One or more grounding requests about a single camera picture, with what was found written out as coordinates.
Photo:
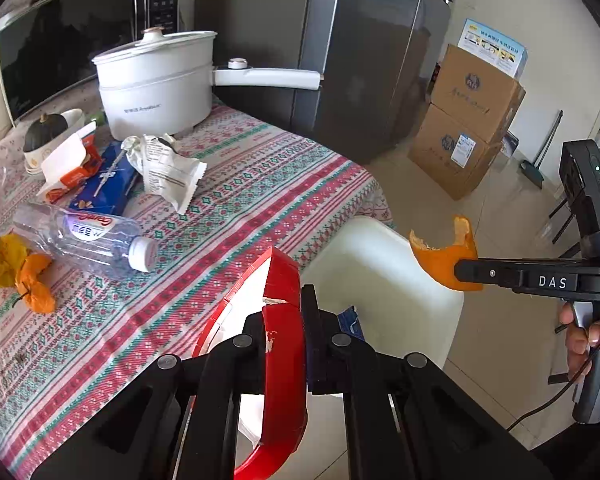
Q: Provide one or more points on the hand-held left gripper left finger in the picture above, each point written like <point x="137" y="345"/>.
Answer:
<point x="250" y="360"/>

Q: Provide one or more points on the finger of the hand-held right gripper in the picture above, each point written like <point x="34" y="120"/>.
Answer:
<point x="490" y="274"/>

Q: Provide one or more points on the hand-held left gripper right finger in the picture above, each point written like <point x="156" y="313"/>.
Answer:
<point x="320" y="355"/>

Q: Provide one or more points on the red cardboard box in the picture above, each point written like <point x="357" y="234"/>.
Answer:
<point x="282" y="340"/>

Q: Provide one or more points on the orange peel piece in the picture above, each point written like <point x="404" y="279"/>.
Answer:
<point x="442" y="260"/>

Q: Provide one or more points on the white plastic bin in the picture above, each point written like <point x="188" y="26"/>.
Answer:
<point x="380" y="270"/>

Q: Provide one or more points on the blue snack box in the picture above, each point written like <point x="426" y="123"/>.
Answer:
<point x="107" y="185"/>

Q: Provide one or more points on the person's right hand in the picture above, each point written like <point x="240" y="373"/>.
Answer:
<point x="577" y="345"/>

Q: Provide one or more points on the black metal stand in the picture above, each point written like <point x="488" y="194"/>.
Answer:
<point x="565" y="220"/>

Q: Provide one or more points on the blue printed wrapper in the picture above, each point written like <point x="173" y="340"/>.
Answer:
<point x="351" y="321"/>

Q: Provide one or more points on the broom with dustpan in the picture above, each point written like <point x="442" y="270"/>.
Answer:
<point x="535" y="165"/>

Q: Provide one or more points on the blue and white carton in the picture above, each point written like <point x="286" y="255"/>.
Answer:
<point x="495" y="50"/>

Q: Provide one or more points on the crumpled white printed wrapper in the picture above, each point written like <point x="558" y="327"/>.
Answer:
<point x="170" y="170"/>

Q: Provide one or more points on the clear plastic bottle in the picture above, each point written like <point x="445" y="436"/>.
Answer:
<point x="80" y="235"/>

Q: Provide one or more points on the crumpled orange fruit peel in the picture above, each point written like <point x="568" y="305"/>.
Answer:
<point x="37" y="285"/>

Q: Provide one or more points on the small peel scrap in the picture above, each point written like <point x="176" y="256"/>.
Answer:
<point x="21" y="358"/>

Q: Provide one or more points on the grey refrigerator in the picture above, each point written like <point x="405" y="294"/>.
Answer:
<point x="350" y="60"/>

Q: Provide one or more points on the yellow fruit peel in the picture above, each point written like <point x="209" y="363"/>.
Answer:
<point x="2" y="260"/>

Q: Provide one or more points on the orange and white packet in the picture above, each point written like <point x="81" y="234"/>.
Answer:
<point x="67" y="160"/>

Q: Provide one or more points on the white electric cooking pot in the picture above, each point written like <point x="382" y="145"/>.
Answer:
<point x="155" y="90"/>

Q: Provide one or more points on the white flower print bowl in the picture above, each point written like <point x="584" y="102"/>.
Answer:
<point x="72" y="120"/>

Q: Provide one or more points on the dark green squash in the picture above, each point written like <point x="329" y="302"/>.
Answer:
<point x="42" y="132"/>

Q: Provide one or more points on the small floral cover cloth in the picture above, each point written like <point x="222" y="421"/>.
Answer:
<point x="0" y="147"/>

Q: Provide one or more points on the black microwave oven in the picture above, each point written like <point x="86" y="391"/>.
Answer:
<point x="65" y="45"/>

